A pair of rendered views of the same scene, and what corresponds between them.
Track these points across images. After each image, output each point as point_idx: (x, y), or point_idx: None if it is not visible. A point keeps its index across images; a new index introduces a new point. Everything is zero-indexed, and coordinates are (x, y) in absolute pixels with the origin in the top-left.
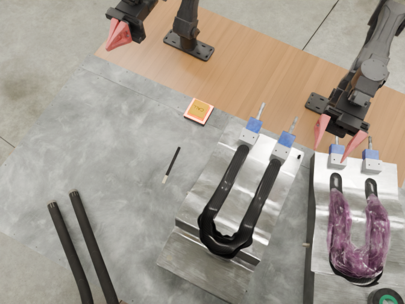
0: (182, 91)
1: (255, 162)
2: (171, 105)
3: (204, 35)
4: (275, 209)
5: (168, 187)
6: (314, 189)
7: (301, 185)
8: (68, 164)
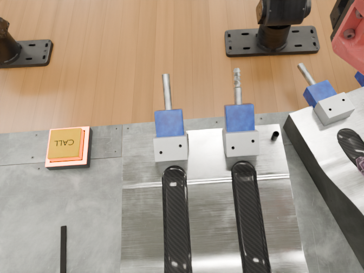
0: (30, 128)
1: (208, 187)
2: (19, 161)
3: (27, 31)
4: (293, 259)
5: None
6: (330, 178)
7: (296, 179)
8: None
